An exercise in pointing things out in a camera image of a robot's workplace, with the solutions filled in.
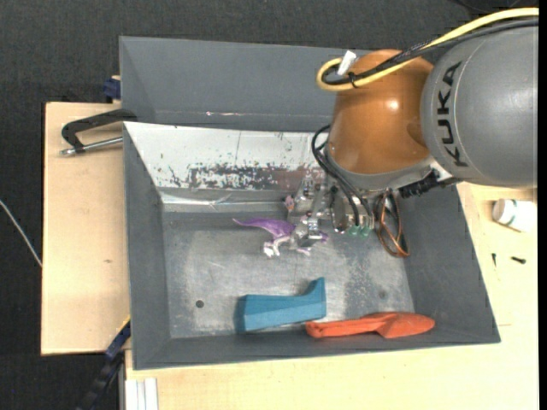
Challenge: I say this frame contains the blue angular block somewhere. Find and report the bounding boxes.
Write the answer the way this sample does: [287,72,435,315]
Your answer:
[233,276,328,335]

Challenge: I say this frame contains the grey metal bin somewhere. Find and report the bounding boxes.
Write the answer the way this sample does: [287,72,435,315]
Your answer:
[118,35,502,371]

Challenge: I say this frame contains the orange cloth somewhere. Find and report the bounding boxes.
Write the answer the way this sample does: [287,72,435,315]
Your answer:
[304,311,437,341]

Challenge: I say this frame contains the purple toy dinosaur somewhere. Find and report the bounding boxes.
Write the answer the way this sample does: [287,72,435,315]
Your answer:
[232,216,330,258]

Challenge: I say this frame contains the pale wood board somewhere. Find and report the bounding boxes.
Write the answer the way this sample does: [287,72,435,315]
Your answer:
[40,101,132,355]

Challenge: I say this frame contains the brown round sunglasses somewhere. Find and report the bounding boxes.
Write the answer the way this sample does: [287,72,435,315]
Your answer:
[373,189,412,259]

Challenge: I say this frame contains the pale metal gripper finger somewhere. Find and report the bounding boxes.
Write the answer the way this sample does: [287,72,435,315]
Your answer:
[297,217,323,248]
[284,176,318,225]

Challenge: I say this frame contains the white plastic bottle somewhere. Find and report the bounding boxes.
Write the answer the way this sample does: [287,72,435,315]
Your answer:
[491,198,538,233]

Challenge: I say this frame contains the black cylinder on white bracket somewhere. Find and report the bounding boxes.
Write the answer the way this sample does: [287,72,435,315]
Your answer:
[397,162,459,200]

